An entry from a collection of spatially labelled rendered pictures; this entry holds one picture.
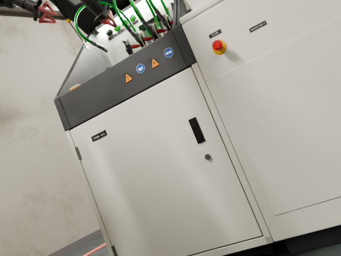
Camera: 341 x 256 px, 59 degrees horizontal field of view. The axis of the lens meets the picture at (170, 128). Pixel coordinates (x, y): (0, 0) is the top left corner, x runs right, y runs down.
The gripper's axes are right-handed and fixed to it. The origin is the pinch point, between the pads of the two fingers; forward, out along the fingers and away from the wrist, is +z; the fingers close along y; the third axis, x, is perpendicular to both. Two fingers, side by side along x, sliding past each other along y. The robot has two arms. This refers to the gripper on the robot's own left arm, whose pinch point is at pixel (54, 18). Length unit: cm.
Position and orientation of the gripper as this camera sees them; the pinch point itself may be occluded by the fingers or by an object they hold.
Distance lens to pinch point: 168.5
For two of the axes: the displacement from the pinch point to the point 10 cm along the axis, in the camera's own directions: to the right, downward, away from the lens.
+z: 9.0, 4.1, 1.6
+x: -2.5, 7.7, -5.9
